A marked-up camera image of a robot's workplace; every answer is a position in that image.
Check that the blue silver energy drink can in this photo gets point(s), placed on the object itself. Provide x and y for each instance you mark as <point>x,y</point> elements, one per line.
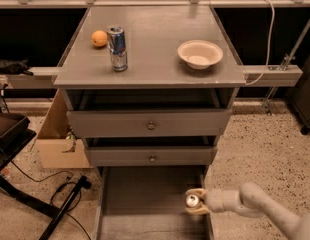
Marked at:
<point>117,48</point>

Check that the grey top drawer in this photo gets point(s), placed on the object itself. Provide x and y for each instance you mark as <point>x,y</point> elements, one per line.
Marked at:
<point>149,123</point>

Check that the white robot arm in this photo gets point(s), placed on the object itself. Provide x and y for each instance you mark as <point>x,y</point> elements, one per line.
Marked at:
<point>248,201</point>

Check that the black cabinet at right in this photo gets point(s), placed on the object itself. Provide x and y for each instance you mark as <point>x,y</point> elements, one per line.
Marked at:
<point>299,96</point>

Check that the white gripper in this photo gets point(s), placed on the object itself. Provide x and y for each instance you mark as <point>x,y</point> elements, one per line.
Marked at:
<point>214,200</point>

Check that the grey bottom drawer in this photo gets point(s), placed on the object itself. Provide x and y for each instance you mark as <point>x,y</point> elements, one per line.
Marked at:
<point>148,203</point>

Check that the white paper bowl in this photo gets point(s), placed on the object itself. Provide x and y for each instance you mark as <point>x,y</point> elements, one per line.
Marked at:
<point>200,54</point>

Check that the grey drawer cabinet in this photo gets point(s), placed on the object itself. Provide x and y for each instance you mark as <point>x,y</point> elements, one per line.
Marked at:
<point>171,104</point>

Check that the metal rail frame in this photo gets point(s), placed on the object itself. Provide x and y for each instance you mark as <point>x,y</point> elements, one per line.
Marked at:
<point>154,31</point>

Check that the grey middle drawer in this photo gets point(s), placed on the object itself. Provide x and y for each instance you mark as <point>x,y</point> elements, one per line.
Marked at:
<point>151,156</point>

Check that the orange soda can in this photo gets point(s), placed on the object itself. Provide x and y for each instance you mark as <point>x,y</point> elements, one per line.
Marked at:
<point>192,201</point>

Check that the cardboard box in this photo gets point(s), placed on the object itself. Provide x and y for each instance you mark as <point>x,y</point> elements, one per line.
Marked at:
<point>58,147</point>

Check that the orange fruit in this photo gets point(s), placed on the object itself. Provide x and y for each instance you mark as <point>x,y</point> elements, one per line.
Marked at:
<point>99,38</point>

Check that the grey drawer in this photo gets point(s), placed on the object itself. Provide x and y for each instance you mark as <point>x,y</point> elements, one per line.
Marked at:
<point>151,156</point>
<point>149,123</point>
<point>148,203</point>

